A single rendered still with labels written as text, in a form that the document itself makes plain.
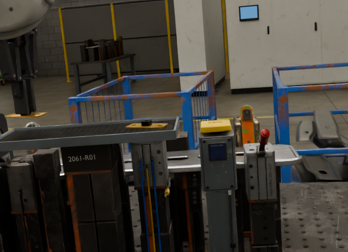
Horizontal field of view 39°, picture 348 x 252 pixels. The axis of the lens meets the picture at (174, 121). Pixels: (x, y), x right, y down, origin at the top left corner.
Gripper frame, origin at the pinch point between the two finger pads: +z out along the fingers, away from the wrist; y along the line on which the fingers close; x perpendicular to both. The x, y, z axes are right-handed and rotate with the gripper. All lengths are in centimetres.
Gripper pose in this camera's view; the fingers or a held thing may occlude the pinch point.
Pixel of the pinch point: (23, 96)
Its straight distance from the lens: 106.8
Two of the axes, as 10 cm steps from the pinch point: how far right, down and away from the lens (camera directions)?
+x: -9.5, 0.1, 3.3
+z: 0.8, 9.8, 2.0
